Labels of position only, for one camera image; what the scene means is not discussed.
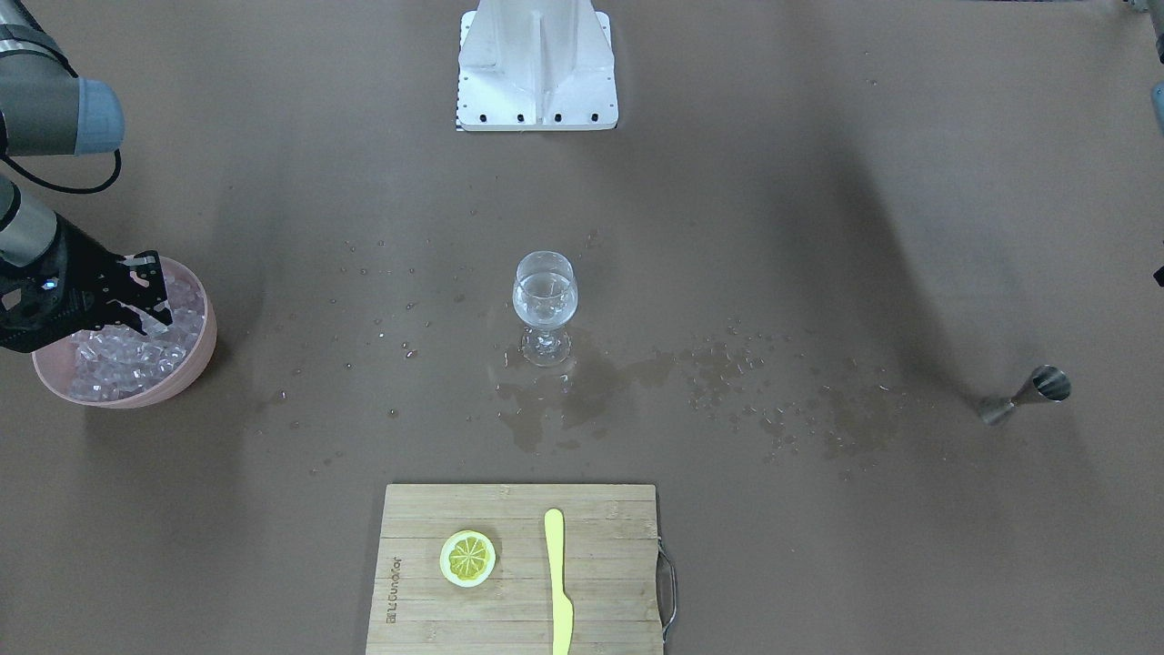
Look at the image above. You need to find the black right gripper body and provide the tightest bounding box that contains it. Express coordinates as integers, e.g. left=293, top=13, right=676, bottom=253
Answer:
left=1, top=216, right=125, bottom=353

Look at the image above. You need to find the steel cone jigger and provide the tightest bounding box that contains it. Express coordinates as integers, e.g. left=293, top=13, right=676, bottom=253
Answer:
left=977, top=365, right=1072, bottom=426

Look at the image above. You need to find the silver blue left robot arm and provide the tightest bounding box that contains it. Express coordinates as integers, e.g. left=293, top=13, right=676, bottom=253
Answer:
left=1140, top=0, right=1164, bottom=133

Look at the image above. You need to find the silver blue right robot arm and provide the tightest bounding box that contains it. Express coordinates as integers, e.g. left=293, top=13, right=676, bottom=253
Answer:
left=1, top=1, right=172, bottom=353

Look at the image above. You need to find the clear ice cubes pile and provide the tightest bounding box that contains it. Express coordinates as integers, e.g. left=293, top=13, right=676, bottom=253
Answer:
left=68, top=275, right=206, bottom=403

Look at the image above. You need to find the clear wine glass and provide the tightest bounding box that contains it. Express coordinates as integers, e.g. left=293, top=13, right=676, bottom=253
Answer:
left=512, top=250, right=579, bottom=368

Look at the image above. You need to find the pink bowl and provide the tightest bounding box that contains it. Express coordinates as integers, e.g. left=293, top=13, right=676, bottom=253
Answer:
left=31, top=257, right=217, bottom=410

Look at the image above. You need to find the yellow lemon slice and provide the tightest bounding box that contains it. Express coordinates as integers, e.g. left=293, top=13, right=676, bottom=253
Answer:
left=439, top=531, right=497, bottom=589

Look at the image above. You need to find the bamboo cutting board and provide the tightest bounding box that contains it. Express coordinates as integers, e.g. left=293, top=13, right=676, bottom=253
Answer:
left=365, top=482, right=675, bottom=654

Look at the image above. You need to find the yellow plastic knife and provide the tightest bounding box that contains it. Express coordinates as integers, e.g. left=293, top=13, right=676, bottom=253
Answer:
left=544, top=510, right=575, bottom=655

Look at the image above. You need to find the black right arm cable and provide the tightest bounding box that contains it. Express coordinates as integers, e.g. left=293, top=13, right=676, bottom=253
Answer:
left=0, top=145, right=123, bottom=195

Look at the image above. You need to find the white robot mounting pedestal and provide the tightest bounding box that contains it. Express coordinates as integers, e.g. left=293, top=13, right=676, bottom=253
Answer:
left=455, top=1, right=619, bottom=131

